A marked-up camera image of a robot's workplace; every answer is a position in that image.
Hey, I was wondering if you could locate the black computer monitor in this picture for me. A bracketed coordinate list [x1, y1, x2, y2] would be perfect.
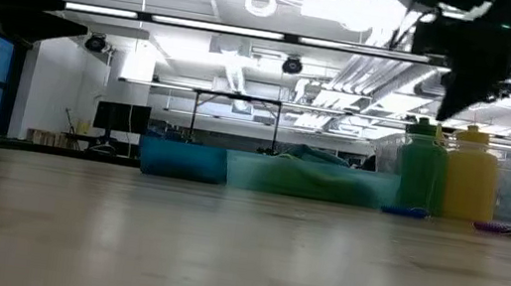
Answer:
[89, 98, 153, 149]

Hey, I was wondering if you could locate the purple coil hair band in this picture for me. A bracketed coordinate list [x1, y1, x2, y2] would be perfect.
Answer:
[470, 218, 511, 237]

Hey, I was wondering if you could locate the green sports bottle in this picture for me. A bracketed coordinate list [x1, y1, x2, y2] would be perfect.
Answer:
[390, 114, 455, 218]

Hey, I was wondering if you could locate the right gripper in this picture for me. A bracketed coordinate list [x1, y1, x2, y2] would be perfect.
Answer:
[398, 0, 511, 133]

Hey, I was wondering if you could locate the black ceiling camera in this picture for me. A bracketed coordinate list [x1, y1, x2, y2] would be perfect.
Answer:
[82, 30, 111, 55]
[488, 78, 511, 107]
[281, 54, 306, 77]

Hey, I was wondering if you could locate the teal plastic bin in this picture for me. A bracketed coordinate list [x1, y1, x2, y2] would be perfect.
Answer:
[221, 147, 403, 213]

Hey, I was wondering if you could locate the long ceiling light strip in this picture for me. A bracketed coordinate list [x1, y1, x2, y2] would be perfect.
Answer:
[63, 0, 140, 21]
[150, 13, 286, 43]

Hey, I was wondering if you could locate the teal microfibre cloth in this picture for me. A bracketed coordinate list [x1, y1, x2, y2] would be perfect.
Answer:
[283, 140, 353, 169]

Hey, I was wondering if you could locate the yellow sports bottle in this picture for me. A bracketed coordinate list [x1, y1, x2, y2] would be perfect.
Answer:
[438, 120, 508, 226]

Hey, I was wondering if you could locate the white ring ceiling fixture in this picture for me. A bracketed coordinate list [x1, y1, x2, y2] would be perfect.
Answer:
[241, 0, 280, 21]

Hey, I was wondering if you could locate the blue plastic bin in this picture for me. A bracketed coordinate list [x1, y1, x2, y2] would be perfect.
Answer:
[137, 135, 234, 188]

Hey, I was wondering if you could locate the stack of wooden blocks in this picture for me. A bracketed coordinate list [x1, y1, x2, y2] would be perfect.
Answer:
[23, 126, 76, 150]

